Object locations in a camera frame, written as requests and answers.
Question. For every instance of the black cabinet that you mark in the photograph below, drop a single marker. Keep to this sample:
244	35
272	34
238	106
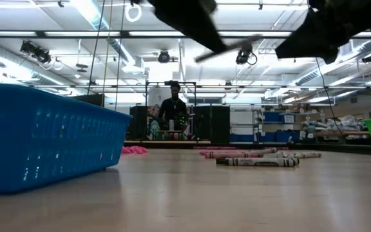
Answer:
138	122
211	124

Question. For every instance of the pink crayon piece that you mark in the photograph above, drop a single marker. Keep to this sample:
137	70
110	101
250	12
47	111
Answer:
143	149
136	149
126	150

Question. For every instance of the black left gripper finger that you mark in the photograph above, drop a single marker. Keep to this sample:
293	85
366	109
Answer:
192	22

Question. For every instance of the silver air duct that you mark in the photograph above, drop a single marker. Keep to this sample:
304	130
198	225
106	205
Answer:
92	13

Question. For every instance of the person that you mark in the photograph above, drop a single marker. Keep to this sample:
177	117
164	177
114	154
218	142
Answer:
172	111

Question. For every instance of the cluttered wooden workbench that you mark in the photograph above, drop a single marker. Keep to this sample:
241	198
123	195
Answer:
340	132

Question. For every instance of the black ceiling speaker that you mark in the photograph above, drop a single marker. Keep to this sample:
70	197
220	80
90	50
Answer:
369	58

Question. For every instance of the white air vent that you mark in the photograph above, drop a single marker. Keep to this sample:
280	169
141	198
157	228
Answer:
346	48

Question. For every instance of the blue storage bin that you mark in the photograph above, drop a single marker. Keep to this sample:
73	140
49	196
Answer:
270	116
241	138
279	137

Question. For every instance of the blue plastic basket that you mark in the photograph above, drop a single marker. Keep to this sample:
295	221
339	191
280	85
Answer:
43	138

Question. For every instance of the black ceiling-mounted camera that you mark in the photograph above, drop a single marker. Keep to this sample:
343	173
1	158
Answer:
243	57
164	56
35	51

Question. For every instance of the black overhead beam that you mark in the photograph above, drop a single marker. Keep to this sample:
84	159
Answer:
124	33

